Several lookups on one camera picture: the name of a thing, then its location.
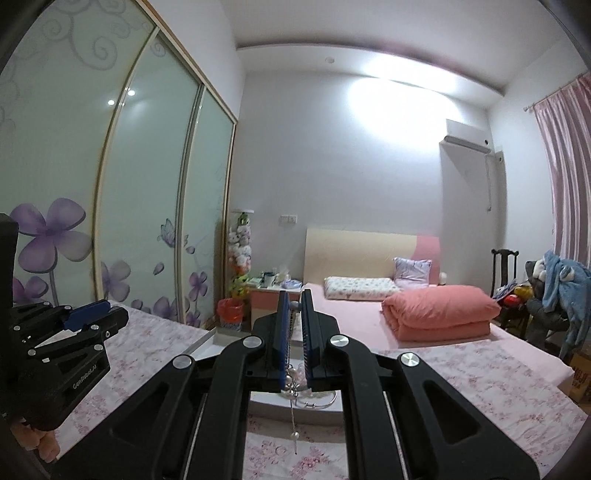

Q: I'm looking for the silver bangle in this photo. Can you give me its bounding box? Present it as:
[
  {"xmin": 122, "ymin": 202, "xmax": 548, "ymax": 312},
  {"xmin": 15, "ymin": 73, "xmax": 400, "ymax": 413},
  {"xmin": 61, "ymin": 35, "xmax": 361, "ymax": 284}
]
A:
[{"xmin": 295, "ymin": 391, "xmax": 339, "ymax": 411}]

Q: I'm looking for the pink bed sheet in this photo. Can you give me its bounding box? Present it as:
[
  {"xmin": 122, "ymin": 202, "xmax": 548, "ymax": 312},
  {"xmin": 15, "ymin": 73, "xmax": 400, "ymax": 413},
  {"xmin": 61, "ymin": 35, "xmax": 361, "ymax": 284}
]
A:
[{"xmin": 302, "ymin": 282, "xmax": 576, "ymax": 398}]

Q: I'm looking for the pink curtain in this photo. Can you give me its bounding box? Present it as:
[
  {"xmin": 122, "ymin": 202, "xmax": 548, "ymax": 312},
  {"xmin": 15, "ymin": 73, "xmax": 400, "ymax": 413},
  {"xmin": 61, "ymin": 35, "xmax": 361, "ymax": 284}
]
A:
[{"xmin": 523, "ymin": 73, "xmax": 591, "ymax": 265}]

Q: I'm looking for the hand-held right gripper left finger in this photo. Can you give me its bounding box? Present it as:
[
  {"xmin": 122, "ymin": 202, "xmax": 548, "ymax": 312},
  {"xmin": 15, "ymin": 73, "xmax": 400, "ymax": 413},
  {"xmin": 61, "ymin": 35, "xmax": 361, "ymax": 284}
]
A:
[{"xmin": 51, "ymin": 291, "xmax": 291, "ymax": 480}]

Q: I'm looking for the beige and pink headboard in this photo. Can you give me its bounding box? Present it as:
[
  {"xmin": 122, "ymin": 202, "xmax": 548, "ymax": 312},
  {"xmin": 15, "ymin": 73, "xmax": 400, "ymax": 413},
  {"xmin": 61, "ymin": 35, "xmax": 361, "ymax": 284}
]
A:
[{"xmin": 305, "ymin": 226, "xmax": 441, "ymax": 290}]

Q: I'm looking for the red waste bin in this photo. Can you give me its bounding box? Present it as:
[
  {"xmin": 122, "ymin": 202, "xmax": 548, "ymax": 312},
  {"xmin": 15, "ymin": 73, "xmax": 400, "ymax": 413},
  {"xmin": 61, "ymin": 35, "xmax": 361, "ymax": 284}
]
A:
[{"xmin": 216, "ymin": 297, "xmax": 245, "ymax": 332}]

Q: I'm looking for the shallow grey cardboard box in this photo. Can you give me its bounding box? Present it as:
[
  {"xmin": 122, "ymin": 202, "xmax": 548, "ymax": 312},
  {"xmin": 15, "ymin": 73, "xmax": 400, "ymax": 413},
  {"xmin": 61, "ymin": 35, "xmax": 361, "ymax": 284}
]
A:
[{"xmin": 177, "ymin": 326, "xmax": 345, "ymax": 424}]

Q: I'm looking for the white air conditioner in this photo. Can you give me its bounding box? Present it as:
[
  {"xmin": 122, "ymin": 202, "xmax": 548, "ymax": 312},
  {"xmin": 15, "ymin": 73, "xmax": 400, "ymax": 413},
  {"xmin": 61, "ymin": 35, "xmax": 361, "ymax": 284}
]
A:
[{"xmin": 444, "ymin": 118, "xmax": 493, "ymax": 154}]

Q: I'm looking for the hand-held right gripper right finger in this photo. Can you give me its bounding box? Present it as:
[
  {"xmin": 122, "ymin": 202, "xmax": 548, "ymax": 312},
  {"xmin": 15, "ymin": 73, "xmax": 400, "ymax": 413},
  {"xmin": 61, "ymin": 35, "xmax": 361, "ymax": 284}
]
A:
[{"xmin": 300, "ymin": 289, "xmax": 541, "ymax": 480}]

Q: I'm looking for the colourful toys pile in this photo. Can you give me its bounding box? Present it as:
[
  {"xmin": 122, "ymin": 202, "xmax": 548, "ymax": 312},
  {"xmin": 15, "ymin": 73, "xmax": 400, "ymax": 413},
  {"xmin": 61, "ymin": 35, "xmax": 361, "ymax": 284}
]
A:
[{"xmin": 493, "ymin": 281, "xmax": 533, "ymax": 311}]

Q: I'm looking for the white air conditioner pipe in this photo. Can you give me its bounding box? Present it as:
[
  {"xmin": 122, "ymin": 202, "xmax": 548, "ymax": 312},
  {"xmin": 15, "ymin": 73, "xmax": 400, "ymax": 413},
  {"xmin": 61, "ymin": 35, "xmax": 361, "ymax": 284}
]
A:
[{"xmin": 482, "ymin": 151, "xmax": 504, "ymax": 214}]

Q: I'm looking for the pearl drop earring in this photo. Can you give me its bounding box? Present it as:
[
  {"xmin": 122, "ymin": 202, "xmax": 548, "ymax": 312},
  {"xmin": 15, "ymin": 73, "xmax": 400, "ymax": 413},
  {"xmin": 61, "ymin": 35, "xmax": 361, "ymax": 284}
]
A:
[{"xmin": 283, "ymin": 359, "xmax": 315, "ymax": 457}]

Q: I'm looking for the small lilac pillow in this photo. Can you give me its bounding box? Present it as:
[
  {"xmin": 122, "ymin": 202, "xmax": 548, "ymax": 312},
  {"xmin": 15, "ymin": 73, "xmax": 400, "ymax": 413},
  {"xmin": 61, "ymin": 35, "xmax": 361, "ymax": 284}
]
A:
[{"xmin": 392, "ymin": 257, "xmax": 433, "ymax": 289}]

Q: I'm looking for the flat floral pillow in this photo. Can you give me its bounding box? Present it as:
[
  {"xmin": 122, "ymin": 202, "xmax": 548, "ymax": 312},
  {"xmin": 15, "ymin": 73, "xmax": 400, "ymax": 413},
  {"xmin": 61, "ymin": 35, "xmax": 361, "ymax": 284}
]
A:
[{"xmin": 322, "ymin": 275, "xmax": 400, "ymax": 301}]

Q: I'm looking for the brown cardboard box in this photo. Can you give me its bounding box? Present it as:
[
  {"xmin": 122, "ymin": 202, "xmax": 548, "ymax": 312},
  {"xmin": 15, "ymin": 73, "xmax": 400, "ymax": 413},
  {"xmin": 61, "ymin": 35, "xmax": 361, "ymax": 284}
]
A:
[{"xmin": 569, "ymin": 345, "xmax": 591, "ymax": 403}]

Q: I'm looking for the hanging stack of plush toys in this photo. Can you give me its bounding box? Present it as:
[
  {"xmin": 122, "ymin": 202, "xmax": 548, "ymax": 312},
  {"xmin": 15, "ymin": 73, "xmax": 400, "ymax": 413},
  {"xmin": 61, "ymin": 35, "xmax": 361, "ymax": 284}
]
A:
[{"xmin": 226, "ymin": 209, "xmax": 254, "ymax": 299}]

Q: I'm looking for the pink and white nightstand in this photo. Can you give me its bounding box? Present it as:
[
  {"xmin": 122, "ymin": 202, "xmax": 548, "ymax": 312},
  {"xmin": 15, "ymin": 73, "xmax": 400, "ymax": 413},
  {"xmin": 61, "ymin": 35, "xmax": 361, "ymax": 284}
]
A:
[{"xmin": 246, "ymin": 281, "xmax": 306, "ymax": 336}]

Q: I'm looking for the grey plush pile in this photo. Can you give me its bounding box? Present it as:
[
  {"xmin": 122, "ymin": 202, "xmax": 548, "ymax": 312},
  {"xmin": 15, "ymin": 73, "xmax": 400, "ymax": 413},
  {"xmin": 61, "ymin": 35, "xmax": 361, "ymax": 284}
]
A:
[{"xmin": 523, "ymin": 260, "xmax": 574, "ymax": 343}]

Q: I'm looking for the dark wooden chair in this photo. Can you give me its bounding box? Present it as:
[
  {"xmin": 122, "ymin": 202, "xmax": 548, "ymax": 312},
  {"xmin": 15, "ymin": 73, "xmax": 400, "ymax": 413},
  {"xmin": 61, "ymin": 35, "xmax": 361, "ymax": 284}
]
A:
[{"xmin": 490, "ymin": 248, "xmax": 521, "ymax": 297}]

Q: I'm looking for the floral glass sliding wardrobe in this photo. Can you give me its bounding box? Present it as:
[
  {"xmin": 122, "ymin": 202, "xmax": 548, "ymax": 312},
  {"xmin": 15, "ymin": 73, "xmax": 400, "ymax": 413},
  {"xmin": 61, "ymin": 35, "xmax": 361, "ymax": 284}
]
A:
[{"xmin": 0, "ymin": 0, "xmax": 242, "ymax": 329}]

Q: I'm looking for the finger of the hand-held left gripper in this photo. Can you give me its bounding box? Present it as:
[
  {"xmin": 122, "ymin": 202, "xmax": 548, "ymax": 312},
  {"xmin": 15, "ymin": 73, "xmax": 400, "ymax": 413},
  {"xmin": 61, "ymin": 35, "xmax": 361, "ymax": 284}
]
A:
[
  {"xmin": 64, "ymin": 298, "xmax": 112, "ymax": 332},
  {"xmin": 78, "ymin": 307, "xmax": 130, "ymax": 345}
]

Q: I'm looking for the blue fleece garment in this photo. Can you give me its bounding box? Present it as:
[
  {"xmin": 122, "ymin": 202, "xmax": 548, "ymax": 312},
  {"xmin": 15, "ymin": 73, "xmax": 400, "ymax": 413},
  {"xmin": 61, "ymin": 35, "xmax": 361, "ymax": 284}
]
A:
[{"xmin": 542, "ymin": 250, "xmax": 591, "ymax": 361}]

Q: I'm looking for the folded pink quilt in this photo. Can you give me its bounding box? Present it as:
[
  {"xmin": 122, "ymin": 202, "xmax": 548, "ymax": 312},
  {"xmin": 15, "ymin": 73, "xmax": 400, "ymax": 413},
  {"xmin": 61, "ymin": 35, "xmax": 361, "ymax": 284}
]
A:
[{"xmin": 382, "ymin": 284, "xmax": 502, "ymax": 343}]

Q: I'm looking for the floral bed sheet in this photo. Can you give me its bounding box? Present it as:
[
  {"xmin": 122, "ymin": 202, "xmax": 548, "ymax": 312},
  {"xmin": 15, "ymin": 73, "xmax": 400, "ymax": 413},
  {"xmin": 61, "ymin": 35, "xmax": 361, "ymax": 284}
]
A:
[{"xmin": 54, "ymin": 304, "xmax": 574, "ymax": 480}]

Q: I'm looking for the person's left hand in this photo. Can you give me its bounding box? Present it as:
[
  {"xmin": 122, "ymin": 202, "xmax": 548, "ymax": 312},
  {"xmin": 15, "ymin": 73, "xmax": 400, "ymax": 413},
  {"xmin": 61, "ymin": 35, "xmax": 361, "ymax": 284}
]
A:
[{"xmin": 13, "ymin": 420, "xmax": 61, "ymax": 463}]

